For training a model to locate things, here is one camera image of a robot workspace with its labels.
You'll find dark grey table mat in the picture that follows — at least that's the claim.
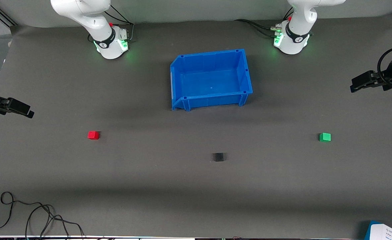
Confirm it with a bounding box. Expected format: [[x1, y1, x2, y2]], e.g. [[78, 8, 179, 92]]
[[0, 12, 392, 239]]

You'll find blue box with white label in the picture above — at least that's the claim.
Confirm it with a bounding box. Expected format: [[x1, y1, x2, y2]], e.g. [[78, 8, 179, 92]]
[[364, 220, 392, 240]]

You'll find blue plastic storage bin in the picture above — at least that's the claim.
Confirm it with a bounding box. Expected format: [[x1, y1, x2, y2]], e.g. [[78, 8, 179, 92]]
[[170, 49, 253, 112]]

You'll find thin black loose cable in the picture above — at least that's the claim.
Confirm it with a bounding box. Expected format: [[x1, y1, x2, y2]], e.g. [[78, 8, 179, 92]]
[[0, 192, 55, 237], [25, 204, 85, 240]]

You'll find black left arm base cable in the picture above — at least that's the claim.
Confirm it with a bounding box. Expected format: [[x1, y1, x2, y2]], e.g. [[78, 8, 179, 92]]
[[234, 7, 294, 38]]

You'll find black arm base cable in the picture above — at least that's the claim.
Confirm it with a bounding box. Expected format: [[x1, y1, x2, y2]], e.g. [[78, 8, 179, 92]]
[[104, 5, 135, 42], [234, 7, 294, 38]]

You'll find black right arm base cable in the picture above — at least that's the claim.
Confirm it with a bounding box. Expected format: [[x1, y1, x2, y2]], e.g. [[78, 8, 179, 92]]
[[104, 5, 135, 42]]

